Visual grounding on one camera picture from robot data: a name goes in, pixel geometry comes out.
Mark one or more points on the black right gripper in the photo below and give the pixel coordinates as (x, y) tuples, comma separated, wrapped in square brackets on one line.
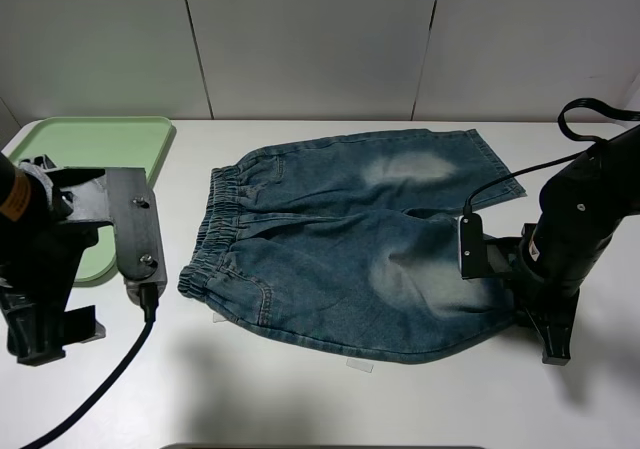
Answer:
[(542, 268)]

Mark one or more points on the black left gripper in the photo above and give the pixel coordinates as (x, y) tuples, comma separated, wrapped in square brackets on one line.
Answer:
[(40, 256)]

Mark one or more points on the blue children's denim shorts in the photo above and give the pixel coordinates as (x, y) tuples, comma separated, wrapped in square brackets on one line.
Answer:
[(349, 244)]

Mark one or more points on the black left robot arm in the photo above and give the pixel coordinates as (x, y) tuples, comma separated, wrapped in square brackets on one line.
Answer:
[(40, 257)]

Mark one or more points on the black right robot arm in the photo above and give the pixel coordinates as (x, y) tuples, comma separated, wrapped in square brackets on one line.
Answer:
[(581, 208)]

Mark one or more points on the light green plastic tray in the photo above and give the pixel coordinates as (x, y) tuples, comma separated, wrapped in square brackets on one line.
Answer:
[(97, 142)]

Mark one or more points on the clear tape piece front centre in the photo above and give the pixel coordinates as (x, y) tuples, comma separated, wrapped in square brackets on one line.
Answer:
[(360, 365)]

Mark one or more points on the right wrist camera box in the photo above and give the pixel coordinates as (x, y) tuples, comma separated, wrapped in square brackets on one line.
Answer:
[(473, 258)]

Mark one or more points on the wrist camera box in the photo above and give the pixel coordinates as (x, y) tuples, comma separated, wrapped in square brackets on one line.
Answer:
[(138, 243), (473, 258)]

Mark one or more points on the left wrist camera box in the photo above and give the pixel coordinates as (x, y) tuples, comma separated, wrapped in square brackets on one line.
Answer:
[(138, 243)]

